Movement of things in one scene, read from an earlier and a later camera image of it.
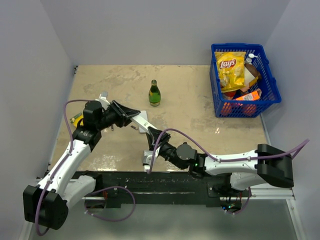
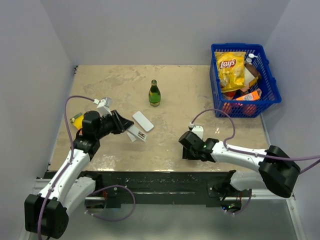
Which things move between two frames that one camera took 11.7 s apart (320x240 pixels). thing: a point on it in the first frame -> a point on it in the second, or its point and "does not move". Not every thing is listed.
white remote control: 142,123 -> 135,131
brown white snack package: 251,75 does not move
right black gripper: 152,136 -> 186,154
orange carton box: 255,95 does not move
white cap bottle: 249,60 does not move
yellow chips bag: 231,65 does not move
